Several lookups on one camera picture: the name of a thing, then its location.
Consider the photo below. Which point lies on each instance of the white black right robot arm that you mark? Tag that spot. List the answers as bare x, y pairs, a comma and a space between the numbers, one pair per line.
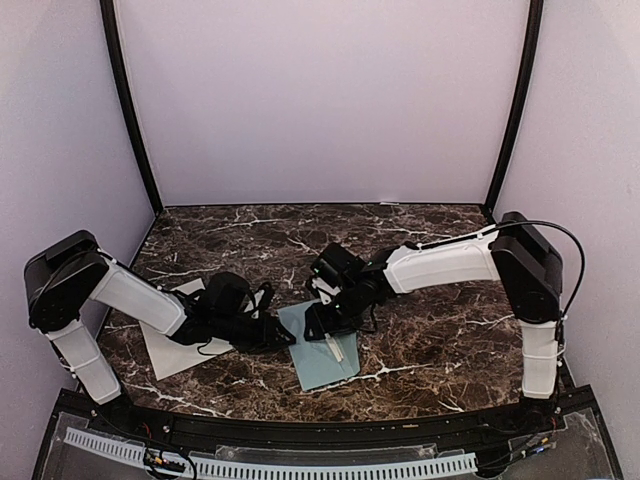
512, 255

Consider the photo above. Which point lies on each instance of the black left corner frame post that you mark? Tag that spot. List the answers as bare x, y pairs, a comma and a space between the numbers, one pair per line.
126, 101

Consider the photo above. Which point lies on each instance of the black right corner frame post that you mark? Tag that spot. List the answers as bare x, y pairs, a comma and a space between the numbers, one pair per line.
526, 64

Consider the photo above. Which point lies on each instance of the light blue paper envelope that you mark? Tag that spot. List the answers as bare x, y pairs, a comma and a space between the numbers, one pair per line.
314, 363

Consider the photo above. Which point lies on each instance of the white slotted cable duct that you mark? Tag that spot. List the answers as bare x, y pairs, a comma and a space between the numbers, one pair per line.
203, 466

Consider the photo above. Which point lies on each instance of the spare gray folded paper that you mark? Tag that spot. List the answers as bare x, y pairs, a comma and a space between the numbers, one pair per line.
167, 356

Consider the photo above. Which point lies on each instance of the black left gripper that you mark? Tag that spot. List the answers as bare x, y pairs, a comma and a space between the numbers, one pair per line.
267, 335

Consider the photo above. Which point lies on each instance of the black front table rail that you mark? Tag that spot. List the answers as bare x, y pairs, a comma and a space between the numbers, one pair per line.
483, 429

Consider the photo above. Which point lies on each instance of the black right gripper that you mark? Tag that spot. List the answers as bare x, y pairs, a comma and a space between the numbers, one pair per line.
320, 324

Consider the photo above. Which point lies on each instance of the black corner frame post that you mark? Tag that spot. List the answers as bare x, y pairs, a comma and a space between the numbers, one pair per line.
126, 101
526, 64

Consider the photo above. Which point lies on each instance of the beige lined letter paper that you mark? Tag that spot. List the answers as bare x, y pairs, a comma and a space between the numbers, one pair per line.
334, 347

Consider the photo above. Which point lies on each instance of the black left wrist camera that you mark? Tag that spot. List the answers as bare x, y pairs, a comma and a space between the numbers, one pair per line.
260, 300

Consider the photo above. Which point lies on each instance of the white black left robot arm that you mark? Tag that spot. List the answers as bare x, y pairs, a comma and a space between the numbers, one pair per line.
62, 279

